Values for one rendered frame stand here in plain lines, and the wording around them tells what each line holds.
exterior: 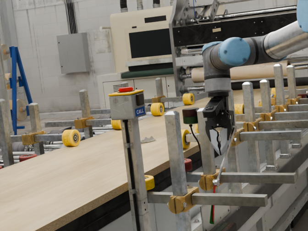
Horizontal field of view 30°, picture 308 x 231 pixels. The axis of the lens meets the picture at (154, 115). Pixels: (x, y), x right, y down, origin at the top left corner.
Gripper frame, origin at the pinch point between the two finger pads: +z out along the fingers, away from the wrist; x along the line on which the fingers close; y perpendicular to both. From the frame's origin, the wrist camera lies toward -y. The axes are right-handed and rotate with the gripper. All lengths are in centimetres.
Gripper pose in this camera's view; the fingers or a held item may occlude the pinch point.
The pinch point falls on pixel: (220, 151)
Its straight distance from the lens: 195.4
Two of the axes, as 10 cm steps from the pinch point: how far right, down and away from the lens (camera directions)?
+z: 0.6, 10.0, -0.7
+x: -9.1, 0.8, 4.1
